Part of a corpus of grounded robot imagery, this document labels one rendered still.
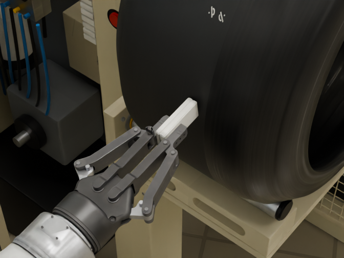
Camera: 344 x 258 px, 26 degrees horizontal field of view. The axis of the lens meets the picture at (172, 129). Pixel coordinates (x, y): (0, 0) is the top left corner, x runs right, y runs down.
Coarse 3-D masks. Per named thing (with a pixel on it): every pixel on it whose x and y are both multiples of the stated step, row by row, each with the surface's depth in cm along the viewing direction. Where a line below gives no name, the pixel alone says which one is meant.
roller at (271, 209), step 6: (132, 120) 141; (132, 126) 141; (138, 126) 140; (156, 144) 140; (252, 204) 130; (258, 204) 129; (264, 204) 128; (270, 204) 127; (276, 204) 127; (282, 204) 126; (288, 204) 127; (264, 210) 128; (270, 210) 127; (276, 210) 127; (282, 210) 127; (288, 210) 129; (276, 216) 127; (282, 216) 128
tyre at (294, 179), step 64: (128, 0) 101; (192, 0) 95; (256, 0) 90; (320, 0) 89; (128, 64) 105; (192, 64) 97; (256, 64) 92; (320, 64) 93; (192, 128) 103; (256, 128) 96; (320, 128) 139; (256, 192) 109
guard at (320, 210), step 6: (336, 186) 191; (330, 192) 194; (318, 204) 201; (336, 204) 196; (318, 210) 200; (324, 210) 200; (330, 210) 198; (342, 210) 195; (324, 216) 200; (330, 216) 199; (336, 216) 199; (342, 216) 197; (336, 222) 198; (342, 222) 197; (342, 228) 198
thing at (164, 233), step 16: (96, 0) 139; (112, 0) 135; (96, 16) 142; (96, 32) 145; (112, 32) 141; (112, 48) 145; (112, 64) 148; (112, 80) 152; (112, 96) 155; (144, 192) 171; (160, 208) 179; (176, 208) 187; (128, 224) 186; (144, 224) 180; (160, 224) 184; (176, 224) 192; (128, 240) 192; (144, 240) 186; (160, 240) 188; (176, 240) 197; (128, 256) 198; (144, 256) 191; (160, 256) 194; (176, 256) 203
